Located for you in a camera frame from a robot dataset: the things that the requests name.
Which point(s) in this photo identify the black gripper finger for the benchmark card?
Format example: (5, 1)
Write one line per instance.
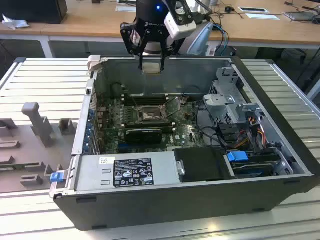
(162, 62)
(127, 32)

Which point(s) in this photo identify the silver CPU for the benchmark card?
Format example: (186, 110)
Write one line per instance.
(151, 68)

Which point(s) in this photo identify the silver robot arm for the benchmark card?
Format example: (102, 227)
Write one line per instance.
(198, 40)

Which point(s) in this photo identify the black RAM slot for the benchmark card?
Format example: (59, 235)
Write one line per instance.
(147, 96)
(150, 122)
(150, 126)
(147, 100)

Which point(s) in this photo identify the wooden office desk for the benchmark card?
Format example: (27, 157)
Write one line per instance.
(87, 22)

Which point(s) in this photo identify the silver metal drive cage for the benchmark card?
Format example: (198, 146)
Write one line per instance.
(220, 102)

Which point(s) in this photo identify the green motherboard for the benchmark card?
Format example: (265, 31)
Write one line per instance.
(186, 130)

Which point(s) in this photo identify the black graphics card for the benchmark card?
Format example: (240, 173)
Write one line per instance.
(143, 137)

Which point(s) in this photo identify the blue board connector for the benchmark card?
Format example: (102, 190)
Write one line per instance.
(122, 145)

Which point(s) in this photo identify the black box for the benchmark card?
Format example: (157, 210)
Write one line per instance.
(32, 11)

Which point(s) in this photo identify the white paper sheet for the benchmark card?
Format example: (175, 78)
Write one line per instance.
(262, 16)

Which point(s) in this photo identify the crumpled white paper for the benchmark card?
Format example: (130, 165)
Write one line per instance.
(15, 23)

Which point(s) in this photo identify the hard disk in blue carrier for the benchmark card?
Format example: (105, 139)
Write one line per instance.
(236, 157)

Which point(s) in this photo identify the silver power supply unit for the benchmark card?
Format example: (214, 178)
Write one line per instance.
(87, 175)

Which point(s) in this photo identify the grey tablet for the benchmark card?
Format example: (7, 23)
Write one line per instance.
(298, 15)

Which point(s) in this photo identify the black PC case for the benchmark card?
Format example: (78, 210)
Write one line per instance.
(155, 207)

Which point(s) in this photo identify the blue case latch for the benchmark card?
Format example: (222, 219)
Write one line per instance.
(56, 177)

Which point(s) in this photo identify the grey parts rack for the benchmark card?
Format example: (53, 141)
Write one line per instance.
(27, 155)

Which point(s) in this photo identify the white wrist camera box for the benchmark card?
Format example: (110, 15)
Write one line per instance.
(183, 28)

